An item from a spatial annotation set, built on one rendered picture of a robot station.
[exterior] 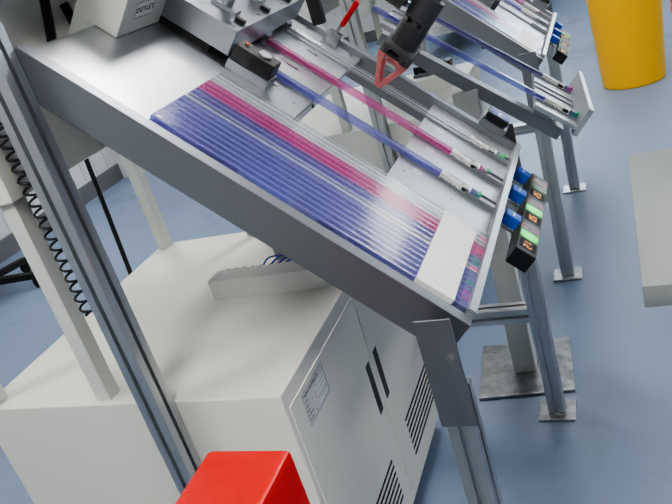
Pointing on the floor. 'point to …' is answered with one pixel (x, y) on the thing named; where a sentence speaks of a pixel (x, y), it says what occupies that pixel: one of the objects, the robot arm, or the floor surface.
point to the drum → (628, 41)
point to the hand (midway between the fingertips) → (380, 82)
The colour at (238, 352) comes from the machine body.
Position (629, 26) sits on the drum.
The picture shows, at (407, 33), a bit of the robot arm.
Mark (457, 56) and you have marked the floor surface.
